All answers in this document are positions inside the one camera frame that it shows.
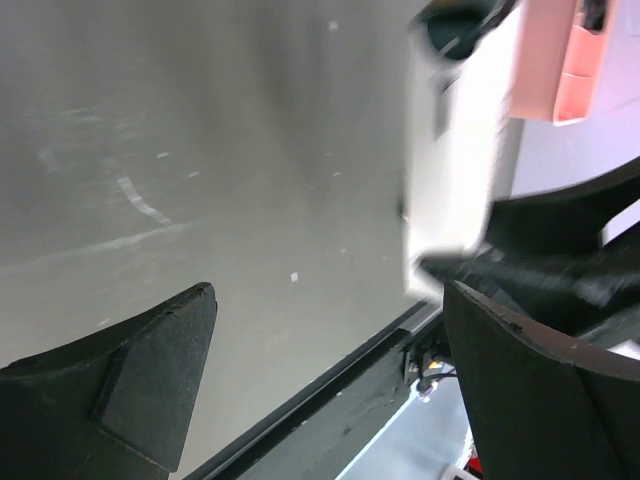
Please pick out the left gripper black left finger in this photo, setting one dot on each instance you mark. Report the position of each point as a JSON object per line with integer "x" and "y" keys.
{"x": 116, "y": 404}

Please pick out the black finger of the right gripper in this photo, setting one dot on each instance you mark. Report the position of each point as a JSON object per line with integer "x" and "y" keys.
{"x": 563, "y": 221}
{"x": 594, "y": 297}

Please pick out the pink divided bin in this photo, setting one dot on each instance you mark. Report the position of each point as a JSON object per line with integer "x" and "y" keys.
{"x": 562, "y": 48}

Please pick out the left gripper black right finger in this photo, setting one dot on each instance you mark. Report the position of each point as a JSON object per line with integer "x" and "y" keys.
{"x": 541, "y": 404}

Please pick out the white box with small print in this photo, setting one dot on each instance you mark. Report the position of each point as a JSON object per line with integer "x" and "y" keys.
{"x": 460, "y": 64}

